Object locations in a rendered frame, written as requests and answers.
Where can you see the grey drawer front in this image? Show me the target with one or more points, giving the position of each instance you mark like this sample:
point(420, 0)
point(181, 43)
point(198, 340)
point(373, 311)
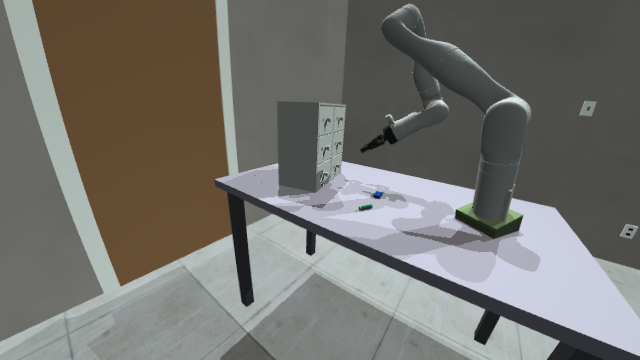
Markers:
point(337, 142)
point(323, 170)
point(339, 115)
point(336, 165)
point(325, 123)
point(324, 144)

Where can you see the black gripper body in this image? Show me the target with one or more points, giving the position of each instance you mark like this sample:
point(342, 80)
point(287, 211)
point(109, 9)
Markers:
point(389, 135)

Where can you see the grey chest of drawers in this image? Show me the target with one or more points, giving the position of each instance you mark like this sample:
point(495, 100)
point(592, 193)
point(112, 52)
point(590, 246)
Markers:
point(298, 132)

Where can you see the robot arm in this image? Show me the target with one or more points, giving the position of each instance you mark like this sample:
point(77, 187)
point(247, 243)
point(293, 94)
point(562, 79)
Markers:
point(504, 123)

